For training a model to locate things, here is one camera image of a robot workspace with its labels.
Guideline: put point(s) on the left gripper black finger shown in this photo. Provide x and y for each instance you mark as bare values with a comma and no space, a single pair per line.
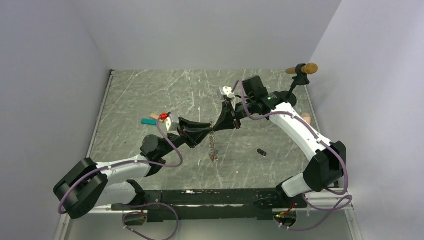
195,136
192,125

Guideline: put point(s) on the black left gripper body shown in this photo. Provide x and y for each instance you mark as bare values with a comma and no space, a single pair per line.
177,140

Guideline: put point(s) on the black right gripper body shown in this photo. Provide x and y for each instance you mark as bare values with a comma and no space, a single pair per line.
239,110

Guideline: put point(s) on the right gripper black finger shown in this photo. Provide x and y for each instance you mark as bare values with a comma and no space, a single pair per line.
225,113
229,124

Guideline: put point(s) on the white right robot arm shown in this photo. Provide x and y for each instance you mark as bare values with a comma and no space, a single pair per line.
327,159

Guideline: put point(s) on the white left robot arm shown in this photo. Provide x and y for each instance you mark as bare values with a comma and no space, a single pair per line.
91,184

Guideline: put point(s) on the orange rectangular block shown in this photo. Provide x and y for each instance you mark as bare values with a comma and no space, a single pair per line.
155,116

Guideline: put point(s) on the teal rectangular block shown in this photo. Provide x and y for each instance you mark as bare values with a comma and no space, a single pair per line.
146,121

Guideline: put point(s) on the small black cylinder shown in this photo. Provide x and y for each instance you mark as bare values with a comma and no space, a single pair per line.
261,152

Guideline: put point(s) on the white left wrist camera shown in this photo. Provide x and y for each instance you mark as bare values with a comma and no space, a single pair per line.
171,122

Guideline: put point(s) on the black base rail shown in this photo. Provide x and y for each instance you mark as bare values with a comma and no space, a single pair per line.
211,204

